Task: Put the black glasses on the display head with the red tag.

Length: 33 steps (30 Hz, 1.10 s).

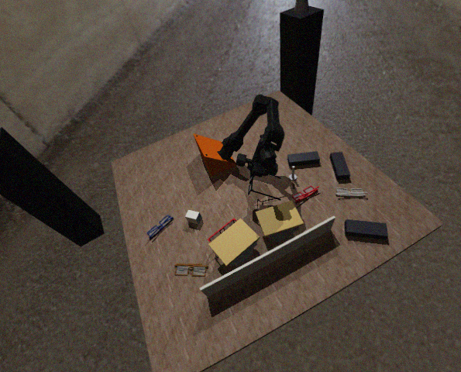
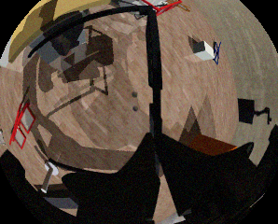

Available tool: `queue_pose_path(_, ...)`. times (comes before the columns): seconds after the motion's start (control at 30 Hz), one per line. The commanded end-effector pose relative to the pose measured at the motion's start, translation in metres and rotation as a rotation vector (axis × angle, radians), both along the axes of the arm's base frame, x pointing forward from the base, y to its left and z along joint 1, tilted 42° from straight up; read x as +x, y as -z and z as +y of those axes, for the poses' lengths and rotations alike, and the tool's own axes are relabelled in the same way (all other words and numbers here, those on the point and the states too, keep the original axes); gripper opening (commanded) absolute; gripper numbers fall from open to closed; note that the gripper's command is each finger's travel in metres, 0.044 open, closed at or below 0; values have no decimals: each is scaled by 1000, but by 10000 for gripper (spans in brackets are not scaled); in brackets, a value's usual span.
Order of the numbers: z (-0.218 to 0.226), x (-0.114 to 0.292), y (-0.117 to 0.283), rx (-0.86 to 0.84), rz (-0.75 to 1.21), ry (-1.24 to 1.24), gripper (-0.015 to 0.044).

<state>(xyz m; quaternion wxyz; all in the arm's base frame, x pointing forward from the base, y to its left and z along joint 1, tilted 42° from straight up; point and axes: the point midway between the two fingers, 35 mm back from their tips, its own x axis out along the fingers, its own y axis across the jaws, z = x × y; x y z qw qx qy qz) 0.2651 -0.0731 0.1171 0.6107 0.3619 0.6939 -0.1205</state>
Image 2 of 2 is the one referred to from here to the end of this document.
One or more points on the dark blue glasses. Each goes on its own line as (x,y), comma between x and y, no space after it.
(216,52)

